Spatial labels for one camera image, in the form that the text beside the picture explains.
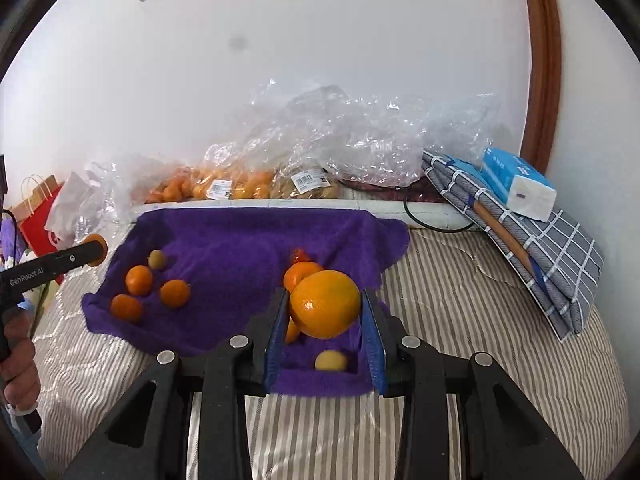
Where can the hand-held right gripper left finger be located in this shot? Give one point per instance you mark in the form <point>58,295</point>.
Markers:
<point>277,340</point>

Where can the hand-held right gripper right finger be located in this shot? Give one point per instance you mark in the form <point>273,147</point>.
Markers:
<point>372,345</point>

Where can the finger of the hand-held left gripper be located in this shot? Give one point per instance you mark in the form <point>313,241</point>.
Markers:
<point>80,256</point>

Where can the orange slice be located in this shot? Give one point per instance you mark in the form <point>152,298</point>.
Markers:
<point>291,331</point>

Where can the small orange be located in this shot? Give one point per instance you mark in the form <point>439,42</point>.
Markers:
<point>126,308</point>
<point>175,293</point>
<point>97,250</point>
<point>139,280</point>

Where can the small pale yellow fruit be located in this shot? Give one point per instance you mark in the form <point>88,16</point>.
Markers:
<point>331,361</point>

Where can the medium orange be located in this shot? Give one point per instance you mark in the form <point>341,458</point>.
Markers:
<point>300,274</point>

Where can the small brownish yellow fruit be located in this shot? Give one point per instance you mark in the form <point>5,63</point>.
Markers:
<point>156,259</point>

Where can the small reddish tangerine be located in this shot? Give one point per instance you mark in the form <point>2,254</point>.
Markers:
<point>300,255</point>

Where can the plastic bag of tangerines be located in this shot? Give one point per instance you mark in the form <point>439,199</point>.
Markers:
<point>172,187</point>

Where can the plastic bag of brown longans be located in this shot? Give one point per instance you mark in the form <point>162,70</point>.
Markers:
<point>320,190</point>

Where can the labelled plastic bag of kumquats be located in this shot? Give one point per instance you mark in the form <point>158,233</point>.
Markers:
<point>245,185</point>

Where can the person's left hand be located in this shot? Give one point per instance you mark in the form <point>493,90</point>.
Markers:
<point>22,365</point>

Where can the red paper bag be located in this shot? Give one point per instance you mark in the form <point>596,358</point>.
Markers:
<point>35,230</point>

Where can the white plastic bag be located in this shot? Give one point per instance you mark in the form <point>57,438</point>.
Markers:
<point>67,210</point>

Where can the empty clear plastic bag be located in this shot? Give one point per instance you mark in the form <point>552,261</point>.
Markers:
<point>125,185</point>

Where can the striped bed sheet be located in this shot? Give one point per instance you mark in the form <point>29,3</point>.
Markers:
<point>450,310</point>

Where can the purple towel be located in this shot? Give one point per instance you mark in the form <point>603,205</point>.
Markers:
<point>225,250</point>

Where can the dark red packet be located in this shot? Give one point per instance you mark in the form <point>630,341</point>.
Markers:
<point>400,192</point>

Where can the large crumpled clear plastic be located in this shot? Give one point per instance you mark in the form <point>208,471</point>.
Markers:
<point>370,140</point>

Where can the folded grey plaid blanket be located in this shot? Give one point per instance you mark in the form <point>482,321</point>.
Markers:
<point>560,260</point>

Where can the blue and white tissue pack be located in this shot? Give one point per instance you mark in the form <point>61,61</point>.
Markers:
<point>520,180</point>

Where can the brown wooden door frame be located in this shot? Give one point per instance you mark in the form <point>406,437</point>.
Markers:
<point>542,60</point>

